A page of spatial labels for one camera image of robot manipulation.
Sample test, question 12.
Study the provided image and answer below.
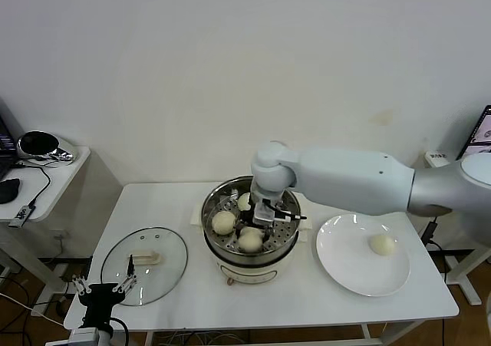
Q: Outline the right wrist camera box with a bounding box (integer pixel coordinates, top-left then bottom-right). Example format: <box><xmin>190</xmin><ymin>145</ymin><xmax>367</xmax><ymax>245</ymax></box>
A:
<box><xmin>252</xmin><ymin>203</ymin><xmax>278</xmax><ymax>225</ymax></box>

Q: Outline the cream electric pot base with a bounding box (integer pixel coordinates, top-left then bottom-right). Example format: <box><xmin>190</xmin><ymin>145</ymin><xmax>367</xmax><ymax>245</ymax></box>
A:
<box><xmin>203</xmin><ymin>225</ymin><xmax>310</xmax><ymax>288</ymax></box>

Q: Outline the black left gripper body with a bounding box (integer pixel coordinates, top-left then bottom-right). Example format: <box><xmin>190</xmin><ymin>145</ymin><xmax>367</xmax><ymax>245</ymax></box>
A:
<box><xmin>77</xmin><ymin>282</ymin><xmax>124</xmax><ymax>327</ymax></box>

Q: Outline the shiny chrome helmet-shaped device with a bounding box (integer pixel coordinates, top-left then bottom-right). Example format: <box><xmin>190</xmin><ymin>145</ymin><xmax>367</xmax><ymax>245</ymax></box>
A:
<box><xmin>18</xmin><ymin>130</ymin><xmax>80</xmax><ymax>166</ymax></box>

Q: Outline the black computer mouse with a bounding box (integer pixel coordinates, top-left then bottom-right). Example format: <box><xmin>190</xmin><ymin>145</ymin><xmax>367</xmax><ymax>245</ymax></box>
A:
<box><xmin>0</xmin><ymin>177</ymin><xmax>22</xmax><ymax>204</ymax></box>

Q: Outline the round white plate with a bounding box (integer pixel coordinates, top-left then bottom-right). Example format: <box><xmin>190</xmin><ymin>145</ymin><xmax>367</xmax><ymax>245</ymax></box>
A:
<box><xmin>316</xmin><ymin>213</ymin><xmax>411</xmax><ymax>298</ymax></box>

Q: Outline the round glass pot lid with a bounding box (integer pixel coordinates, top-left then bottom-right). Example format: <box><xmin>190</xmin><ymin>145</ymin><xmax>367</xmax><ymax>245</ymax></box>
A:
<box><xmin>101</xmin><ymin>226</ymin><xmax>189</xmax><ymax>308</ymax></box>

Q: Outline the thin black cable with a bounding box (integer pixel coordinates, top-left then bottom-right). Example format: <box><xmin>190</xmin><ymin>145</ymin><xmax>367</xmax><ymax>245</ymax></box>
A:
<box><xmin>14</xmin><ymin>160</ymin><xmax>53</xmax><ymax>209</ymax></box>

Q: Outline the white labelled box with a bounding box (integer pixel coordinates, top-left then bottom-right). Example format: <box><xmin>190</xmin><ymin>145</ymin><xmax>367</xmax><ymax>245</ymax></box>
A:
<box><xmin>423</xmin><ymin>150</ymin><xmax>451</xmax><ymax>169</ymax></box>

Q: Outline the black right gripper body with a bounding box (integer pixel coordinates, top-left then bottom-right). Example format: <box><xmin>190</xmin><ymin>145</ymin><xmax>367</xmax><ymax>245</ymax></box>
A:
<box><xmin>236</xmin><ymin>196</ymin><xmax>278</xmax><ymax>235</ymax></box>

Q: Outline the steel steamer basket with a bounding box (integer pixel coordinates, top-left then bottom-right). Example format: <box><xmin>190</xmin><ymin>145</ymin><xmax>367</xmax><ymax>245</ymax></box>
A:
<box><xmin>190</xmin><ymin>176</ymin><xmax>314</xmax><ymax>259</ymax></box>

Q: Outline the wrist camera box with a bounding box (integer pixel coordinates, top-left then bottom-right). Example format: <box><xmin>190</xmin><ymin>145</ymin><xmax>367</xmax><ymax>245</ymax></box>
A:
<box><xmin>252</xmin><ymin>203</ymin><xmax>278</xmax><ymax>225</ymax></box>
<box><xmin>68</xmin><ymin>327</ymin><xmax>101</xmax><ymax>346</ymax></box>

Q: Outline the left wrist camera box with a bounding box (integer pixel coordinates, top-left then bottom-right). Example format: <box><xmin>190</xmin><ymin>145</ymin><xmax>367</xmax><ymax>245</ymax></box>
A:
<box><xmin>68</xmin><ymin>327</ymin><xmax>101</xmax><ymax>346</ymax></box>

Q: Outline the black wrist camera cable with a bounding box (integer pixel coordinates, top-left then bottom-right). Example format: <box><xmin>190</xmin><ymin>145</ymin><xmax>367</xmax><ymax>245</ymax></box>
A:
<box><xmin>268</xmin><ymin>203</ymin><xmax>308</xmax><ymax>222</ymax></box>

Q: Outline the black power adapter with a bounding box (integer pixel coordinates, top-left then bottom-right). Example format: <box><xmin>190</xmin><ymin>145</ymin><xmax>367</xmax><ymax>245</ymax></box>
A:
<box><xmin>421</xmin><ymin>217</ymin><xmax>439</xmax><ymax>244</ymax></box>

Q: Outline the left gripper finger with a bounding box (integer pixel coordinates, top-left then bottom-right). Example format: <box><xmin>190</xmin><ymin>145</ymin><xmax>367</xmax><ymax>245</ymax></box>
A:
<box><xmin>71</xmin><ymin>275</ymin><xmax>91</xmax><ymax>295</ymax></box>
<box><xmin>112</xmin><ymin>254</ymin><xmax>138</xmax><ymax>295</ymax></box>

